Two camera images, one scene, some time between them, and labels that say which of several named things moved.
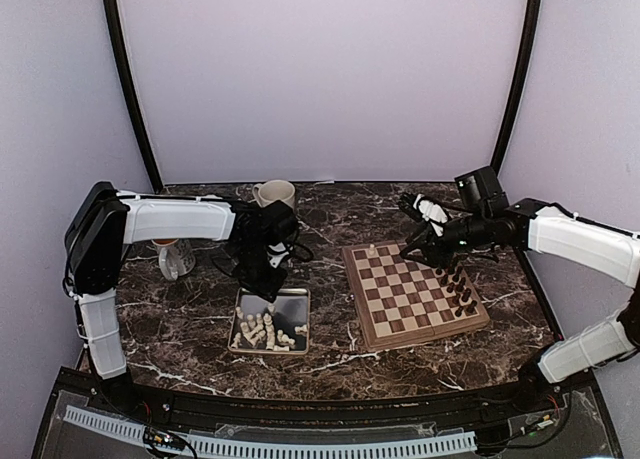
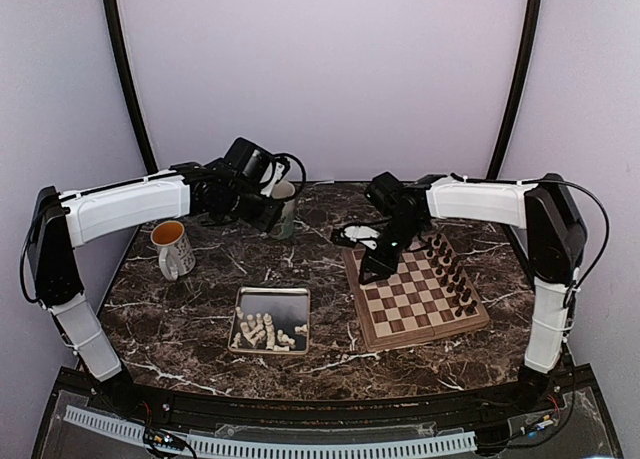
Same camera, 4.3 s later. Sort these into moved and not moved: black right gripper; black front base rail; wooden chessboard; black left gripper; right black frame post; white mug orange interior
Moved: black left gripper; black right gripper
Not moved: wooden chessboard; white mug orange interior; right black frame post; black front base rail
